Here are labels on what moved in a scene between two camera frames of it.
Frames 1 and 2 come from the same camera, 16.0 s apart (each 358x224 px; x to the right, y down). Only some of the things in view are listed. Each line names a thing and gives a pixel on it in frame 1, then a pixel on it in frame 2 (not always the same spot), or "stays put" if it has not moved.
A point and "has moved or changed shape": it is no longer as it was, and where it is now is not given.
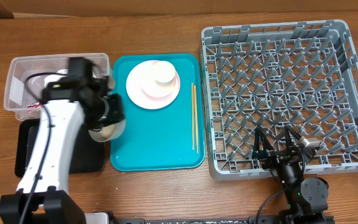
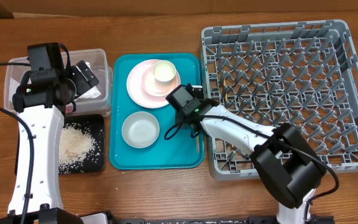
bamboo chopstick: [192, 114] has moved or changed shape
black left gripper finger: [115, 112] -> [82, 77]
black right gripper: [265, 148] -> [181, 120]
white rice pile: [106, 131] -> [74, 145]
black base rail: [222, 219] stays put
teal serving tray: [171, 139] stays put
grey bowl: [109, 132] -> [140, 129]
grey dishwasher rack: [307, 74] stays put
